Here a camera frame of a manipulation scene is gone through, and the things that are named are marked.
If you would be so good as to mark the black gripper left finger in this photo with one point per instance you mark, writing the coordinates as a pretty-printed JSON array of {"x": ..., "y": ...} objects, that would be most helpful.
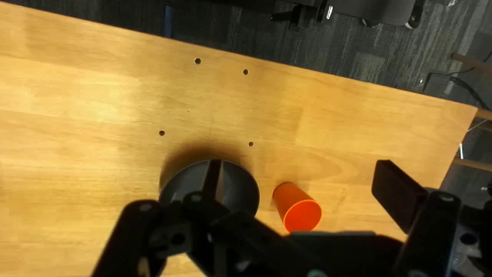
[{"x": 154, "y": 233}]

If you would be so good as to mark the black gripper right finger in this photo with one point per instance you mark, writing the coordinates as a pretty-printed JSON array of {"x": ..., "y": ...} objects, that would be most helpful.
[{"x": 409, "y": 205}]

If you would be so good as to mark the orange plastic cup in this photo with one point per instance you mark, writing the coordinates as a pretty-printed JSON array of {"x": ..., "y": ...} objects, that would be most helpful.
[{"x": 297, "y": 208}]

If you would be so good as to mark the black bowl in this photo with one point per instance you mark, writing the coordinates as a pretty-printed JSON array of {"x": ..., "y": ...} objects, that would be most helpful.
[{"x": 232, "y": 185}]

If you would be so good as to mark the black office chair base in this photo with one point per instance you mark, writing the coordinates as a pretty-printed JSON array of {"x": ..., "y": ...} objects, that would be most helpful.
[{"x": 358, "y": 10}]

